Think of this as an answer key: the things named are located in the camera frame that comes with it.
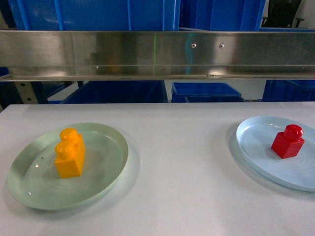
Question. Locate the yellow two-stud toy block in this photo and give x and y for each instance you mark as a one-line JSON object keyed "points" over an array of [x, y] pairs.
{"points": [[70, 154]]}

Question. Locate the red one-stud toy block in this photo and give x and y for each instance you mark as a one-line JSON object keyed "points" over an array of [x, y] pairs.
{"points": [[289, 142]]}

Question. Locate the blue bin lower middle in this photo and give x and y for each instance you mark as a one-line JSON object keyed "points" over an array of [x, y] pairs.
{"points": [[204, 92]]}

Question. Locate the blue bin lower left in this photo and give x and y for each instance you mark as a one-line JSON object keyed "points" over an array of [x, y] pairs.
{"points": [[94, 92]]}

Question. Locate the large blue bin upper right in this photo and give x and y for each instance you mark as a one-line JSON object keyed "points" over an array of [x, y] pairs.
{"points": [[228, 15]]}

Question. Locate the large blue bin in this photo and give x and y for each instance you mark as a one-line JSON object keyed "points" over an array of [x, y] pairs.
{"points": [[228, 15], [112, 15]]}

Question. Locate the blue bin lower right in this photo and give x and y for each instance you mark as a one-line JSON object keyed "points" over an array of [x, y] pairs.
{"points": [[289, 91]]}

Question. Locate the pale green round plate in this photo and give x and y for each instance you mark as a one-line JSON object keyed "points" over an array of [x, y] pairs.
{"points": [[34, 181]]}

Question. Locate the black office chair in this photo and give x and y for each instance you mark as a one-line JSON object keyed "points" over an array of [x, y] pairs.
{"points": [[281, 14]]}

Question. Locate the large blue bin upper left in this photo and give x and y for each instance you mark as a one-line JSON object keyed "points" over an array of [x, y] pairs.
{"points": [[112, 15]]}

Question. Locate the perforated steel rack post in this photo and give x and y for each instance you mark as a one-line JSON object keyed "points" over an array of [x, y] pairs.
{"points": [[26, 92]]}

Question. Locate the stainless steel shelf rail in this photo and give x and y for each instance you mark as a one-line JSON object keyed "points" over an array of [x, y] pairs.
{"points": [[156, 55]]}

